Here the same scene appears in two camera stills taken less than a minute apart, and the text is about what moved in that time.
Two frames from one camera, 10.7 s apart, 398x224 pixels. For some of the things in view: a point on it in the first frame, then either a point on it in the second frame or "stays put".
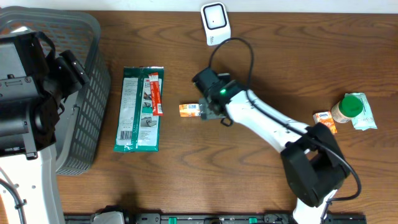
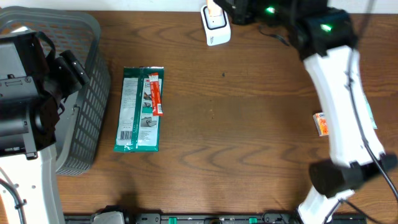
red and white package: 156,101 stays put
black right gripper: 206,111 -> 245,15
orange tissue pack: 326,117 stays put
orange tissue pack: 189,110 -> 214,9
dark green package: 137,129 stays put
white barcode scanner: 216,20 stays put
